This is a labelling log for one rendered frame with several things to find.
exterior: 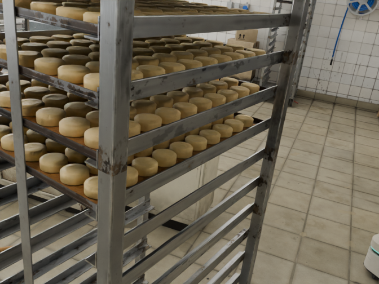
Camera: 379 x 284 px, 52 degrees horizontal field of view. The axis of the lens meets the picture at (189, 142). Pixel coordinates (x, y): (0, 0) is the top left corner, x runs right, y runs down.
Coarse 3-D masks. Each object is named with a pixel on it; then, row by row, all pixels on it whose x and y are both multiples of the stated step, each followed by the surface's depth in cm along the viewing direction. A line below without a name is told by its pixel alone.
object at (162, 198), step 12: (204, 168) 223; (216, 168) 251; (180, 180) 230; (192, 180) 227; (204, 180) 228; (156, 192) 239; (168, 192) 236; (180, 192) 233; (132, 204) 250; (156, 204) 242; (168, 204) 239; (204, 204) 243; (180, 216) 239; (192, 216) 236; (180, 228) 246
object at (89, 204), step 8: (256, 120) 108; (0, 152) 74; (8, 160) 73; (32, 168) 68; (40, 176) 68; (48, 184) 67; (56, 184) 65; (64, 192) 64; (72, 192) 63; (80, 200) 62; (88, 200) 61
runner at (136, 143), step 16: (256, 96) 93; (272, 96) 101; (208, 112) 77; (224, 112) 82; (160, 128) 65; (176, 128) 69; (192, 128) 74; (128, 144) 60; (144, 144) 63; (96, 160) 55
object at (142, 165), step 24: (240, 120) 103; (0, 144) 79; (24, 144) 75; (48, 144) 77; (168, 144) 86; (192, 144) 85; (48, 168) 70; (72, 168) 68; (96, 168) 71; (144, 168) 72; (96, 192) 63
